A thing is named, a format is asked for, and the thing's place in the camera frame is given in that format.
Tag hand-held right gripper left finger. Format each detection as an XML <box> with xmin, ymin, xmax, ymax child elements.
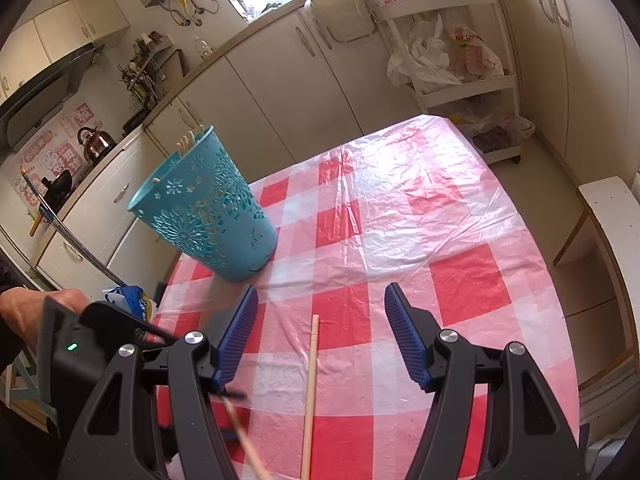
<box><xmin>57</xmin><ymin>285</ymin><xmax>260</xmax><ymax>480</ymax></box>

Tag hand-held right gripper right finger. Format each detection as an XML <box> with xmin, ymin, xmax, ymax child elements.
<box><xmin>384</xmin><ymin>282</ymin><xmax>586</xmax><ymax>480</ymax></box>

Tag teal perforated plastic basket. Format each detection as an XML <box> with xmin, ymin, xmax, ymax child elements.
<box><xmin>126</xmin><ymin>125</ymin><xmax>279</xmax><ymax>283</ymax></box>

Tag dish rack with utensils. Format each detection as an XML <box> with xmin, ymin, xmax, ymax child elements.
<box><xmin>117</xmin><ymin>32</ymin><xmax>171</xmax><ymax>111</ymax></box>

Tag person's left hand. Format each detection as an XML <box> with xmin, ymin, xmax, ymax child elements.
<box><xmin>0</xmin><ymin>286</ymin><xmax>90</xmax><ymax>356</ymax></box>

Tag blue white plastic bag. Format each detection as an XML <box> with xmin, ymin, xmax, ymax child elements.
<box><xmin>102</xmin><ymin>285</ymin><xmax>156</xmax><ymax>323</ymax></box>

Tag pale blue wooden stool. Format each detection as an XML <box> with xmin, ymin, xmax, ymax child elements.
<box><xmin>5</xmin><ymin>350</ymin><xmax>61</xmax><ymax>426</ymax></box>

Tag red checked plastic tablecloth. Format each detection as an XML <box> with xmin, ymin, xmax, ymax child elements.
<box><xmin>150</xmin><ymin>114</ymin><xmax>581</xmax><ymax>480</ymax></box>

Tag black wok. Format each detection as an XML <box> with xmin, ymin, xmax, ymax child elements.
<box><xmin>40</xmin><ymin>169</ymin><xmax>75</xmax><ymax>206</ymax></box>

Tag steel kettle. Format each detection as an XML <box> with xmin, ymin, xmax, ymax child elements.
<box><xmin>77</xmin><ymin>127</ymin><xmax>117</xmax><ymax>163</ymax></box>

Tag black frying pan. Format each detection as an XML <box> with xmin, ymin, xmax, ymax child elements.
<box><xmin>122</xmin><ymin>110</ymin><xmax>153</xmax><ymax>133</ymax></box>

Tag crumpled bags on shelf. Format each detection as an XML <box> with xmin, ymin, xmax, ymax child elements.
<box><xmin>450</xmin><ymin>105</ymin><xmax>536</xmax><ymax>153</ymax></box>

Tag white wooden bench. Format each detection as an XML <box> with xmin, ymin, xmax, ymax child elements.
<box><xmin>552</xmin><ymin>176</ymin><xmax>640</xmax><ymax>426</ymax></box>

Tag cream base kitchen cabinets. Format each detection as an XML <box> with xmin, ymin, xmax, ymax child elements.
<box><xmin>30</xmin><ymin>0</ymin><xmax>421</xmax><ymax>286</ymax></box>

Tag black range hood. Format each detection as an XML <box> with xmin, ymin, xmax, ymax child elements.
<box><xmin>0</xmin><ymin>42</ymin><xmax>106</xmax><ymax>148</ymax></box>

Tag white rolling shelf cart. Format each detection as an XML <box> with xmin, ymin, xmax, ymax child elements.
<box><xmin>372</xmin><ymin>0</ymin><xmax>523</xmax><ymax>163</ymax></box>

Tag red printed plastic bag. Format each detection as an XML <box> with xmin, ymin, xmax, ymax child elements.
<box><xmin>450</xmin><ymin>25</ymin><xmax>503</xmax><ymax>81</ymax></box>

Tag cream tall kitchen cabinets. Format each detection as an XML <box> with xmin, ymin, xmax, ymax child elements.
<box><xmin>487</xmin><ymin>0</ymin><xmax>640</xmax><ymax>201</ymax></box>

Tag pink patterned wall sticker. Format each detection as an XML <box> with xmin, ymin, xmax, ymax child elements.
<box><xmin>10</xmin><ymin>102</ymin><xmax>88</xmax><ymax>196</ymax></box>

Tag cream upper wall cabinets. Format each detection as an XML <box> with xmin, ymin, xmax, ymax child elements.
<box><xmin>0</xmin><ymin>0</ymin><xmax>131</xmax><ymax>106</ymax></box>

